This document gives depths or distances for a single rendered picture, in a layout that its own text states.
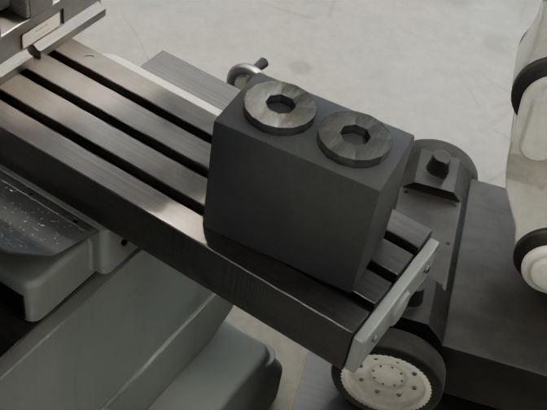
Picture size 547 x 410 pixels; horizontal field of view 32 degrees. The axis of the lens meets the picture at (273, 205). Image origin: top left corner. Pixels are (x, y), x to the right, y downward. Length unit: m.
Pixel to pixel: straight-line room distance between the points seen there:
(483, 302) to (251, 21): 1.79
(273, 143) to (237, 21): 2.21
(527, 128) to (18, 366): 0.84
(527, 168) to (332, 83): 1.59
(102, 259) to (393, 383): 0.60
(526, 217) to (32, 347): 0.85
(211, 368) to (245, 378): 0.08
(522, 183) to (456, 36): 1.87
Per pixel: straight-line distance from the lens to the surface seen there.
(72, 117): 1.43
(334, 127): 1.14
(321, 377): 1.81
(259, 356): 2.06
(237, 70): 1.97
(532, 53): 1.49
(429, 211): 1.88
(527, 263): 1.72
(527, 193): 1.66
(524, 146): 1.53
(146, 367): 1.84
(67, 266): 1.39
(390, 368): 1.70
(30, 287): 1.35
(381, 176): 1.11
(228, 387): 2.01
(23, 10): 1.49
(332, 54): 3.24
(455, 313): 1.75
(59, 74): 1.50
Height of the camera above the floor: 1.86
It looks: 45 degrees down
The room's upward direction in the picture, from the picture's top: 10 degrees clockwise
